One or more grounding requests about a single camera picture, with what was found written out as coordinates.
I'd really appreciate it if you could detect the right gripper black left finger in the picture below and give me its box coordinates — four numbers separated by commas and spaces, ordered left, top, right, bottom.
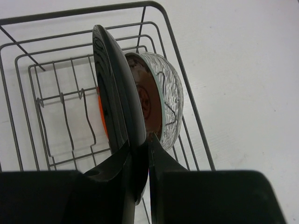
0, 143, 135, 224

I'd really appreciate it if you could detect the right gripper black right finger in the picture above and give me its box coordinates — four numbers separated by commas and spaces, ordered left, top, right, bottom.
149, 134, 285, 224

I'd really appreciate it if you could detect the black round plate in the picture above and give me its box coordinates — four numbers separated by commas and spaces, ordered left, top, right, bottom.
93, 25, 148, 204

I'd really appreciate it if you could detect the orange round plate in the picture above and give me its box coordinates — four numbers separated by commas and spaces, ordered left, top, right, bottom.
96, 87, 109, 139

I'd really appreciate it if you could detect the clear glass plate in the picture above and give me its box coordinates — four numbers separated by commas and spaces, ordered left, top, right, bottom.
140, 52, 184, 151

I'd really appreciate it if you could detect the grey wire dish rack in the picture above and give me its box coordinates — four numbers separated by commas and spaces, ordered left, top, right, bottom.
0, 0, 215, 173

